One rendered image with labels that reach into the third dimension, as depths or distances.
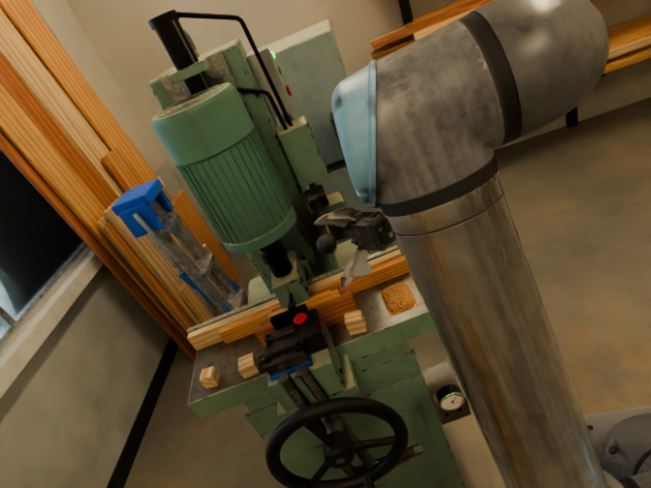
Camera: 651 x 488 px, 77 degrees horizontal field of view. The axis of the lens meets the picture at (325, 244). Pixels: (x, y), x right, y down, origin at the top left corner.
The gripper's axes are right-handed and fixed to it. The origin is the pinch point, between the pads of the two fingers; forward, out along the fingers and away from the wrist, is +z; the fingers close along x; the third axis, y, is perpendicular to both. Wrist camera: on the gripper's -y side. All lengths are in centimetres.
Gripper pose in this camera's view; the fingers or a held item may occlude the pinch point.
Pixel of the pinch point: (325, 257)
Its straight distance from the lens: 81.5
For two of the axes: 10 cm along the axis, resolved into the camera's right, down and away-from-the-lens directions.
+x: 3.7, 8.5, 3.8
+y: 6.6, 0.5, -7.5
